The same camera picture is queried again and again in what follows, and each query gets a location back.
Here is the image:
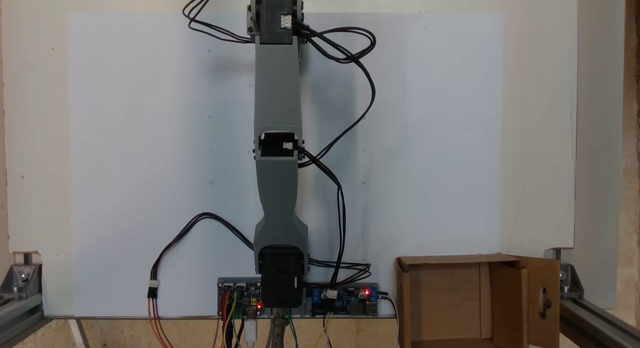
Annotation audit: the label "grey board mounting plate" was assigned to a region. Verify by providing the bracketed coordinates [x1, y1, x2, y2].
[216, 277, 397, 319]

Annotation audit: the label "orange red wires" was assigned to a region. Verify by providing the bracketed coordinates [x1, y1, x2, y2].
[148, 297, 173, 348]

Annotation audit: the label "coloured jumper wires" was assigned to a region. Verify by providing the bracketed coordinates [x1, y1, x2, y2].
[214, 287, 333, 348]

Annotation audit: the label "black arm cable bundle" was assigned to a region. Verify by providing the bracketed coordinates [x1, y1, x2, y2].
[182, 0, 377, 288]

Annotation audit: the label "black cable with white connector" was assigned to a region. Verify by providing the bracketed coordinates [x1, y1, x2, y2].
[147, 212, 256, 299]

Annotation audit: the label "motor controller circuit board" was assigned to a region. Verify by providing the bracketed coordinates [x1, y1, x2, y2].
[218, 282, 264, 317]

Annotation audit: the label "white usb cable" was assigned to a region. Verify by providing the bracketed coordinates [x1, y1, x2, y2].
[244, 308, 258, 348]

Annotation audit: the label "blue power circuit board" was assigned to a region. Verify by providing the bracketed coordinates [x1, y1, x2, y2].
[311, 284, 382, 317]

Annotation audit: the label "metal corner bracket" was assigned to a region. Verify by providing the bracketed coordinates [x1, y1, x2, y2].
[552, 248, 585, 299]
[0, 262, 44, 299]

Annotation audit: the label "brown cardboard box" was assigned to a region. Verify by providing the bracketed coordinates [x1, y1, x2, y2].
[395, 253, 562, 348]

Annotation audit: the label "metal table clamp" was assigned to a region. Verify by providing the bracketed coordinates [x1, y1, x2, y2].
[267, 307, 297, 348]

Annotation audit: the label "aluminium profile post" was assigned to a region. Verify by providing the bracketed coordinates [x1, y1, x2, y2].
[0, 288, 47, 348]
[559, 297, 640, 348]

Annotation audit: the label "white paper sheet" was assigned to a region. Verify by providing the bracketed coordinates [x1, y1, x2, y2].
[67, 12, 505, 318]

